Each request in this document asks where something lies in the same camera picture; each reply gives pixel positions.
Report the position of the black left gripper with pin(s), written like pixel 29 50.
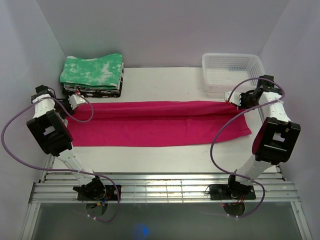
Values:
pixel 70 112

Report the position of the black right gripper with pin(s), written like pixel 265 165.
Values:
pixel 243 95

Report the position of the pink trousers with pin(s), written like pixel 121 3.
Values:
pixel 148 123

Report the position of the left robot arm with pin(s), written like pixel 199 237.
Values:
pixel 49 128

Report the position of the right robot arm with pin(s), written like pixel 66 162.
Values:
pixel 274 142

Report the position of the dark camouflage folded trousers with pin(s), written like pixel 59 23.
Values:
pixel 96 91

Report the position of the green white folded trousers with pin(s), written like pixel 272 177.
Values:
pixel 101 73

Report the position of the white plastic basket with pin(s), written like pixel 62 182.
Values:
pixel 223 71

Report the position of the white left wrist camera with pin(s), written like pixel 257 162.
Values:
pixel 76 100

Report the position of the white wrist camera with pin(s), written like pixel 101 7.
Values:
pixel 233 98
pixel 76 100

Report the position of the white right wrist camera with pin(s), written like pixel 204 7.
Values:
pixel 233 98

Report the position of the aluminium table frame rail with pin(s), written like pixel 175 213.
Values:
pixel 164 195

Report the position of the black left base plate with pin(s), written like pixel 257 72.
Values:
pixel 109 192

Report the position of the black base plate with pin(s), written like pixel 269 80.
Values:
pixel 224 192
pixel 109 192

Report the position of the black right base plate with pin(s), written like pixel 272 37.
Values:
pixel 224 192

